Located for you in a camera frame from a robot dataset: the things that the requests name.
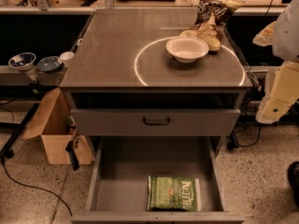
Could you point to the cardboard box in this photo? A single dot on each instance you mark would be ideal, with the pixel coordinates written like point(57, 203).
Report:
point(49, 123)

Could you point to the open grey middle drawer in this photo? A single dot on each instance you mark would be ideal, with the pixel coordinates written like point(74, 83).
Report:
point(119, 189)

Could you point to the grey drawer cabinet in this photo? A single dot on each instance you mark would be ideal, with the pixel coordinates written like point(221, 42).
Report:
point(122, 63)

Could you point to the brown chip bag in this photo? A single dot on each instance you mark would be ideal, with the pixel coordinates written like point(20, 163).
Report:
point(212, 16)

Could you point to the closed grey top drawer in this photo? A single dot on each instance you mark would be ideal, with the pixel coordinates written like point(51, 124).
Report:
point(129, 122)

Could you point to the black round object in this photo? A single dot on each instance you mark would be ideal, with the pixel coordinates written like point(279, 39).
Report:
point(293, 178)

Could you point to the grey side shelf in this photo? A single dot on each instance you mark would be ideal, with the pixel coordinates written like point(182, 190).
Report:
point(13, 77)

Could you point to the dark blue bowl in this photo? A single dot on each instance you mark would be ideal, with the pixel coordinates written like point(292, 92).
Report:
point(49, 64)

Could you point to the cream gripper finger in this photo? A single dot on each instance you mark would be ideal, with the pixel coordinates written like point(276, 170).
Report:
point(264, 38)
point(282, 94)

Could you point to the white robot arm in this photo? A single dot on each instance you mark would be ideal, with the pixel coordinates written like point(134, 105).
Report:
point(283, 36)

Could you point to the green jalapeno chip bag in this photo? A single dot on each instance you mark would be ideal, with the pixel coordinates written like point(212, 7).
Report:
point(168, 193)

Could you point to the small white cup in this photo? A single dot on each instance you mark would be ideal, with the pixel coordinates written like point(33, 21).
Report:
point(66, 57)

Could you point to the black drawer handle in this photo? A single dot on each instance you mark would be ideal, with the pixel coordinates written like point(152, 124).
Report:
point(156, 122)

